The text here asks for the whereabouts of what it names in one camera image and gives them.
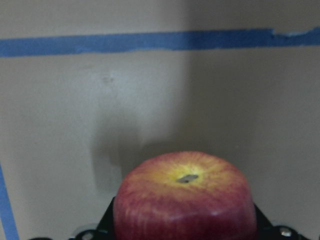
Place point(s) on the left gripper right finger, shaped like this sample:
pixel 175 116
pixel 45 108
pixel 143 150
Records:
pixel 267 231

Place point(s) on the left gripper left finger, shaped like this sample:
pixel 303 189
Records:
pixel 104 230

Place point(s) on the red yellow apple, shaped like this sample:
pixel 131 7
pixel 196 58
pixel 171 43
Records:
pixel 186 195

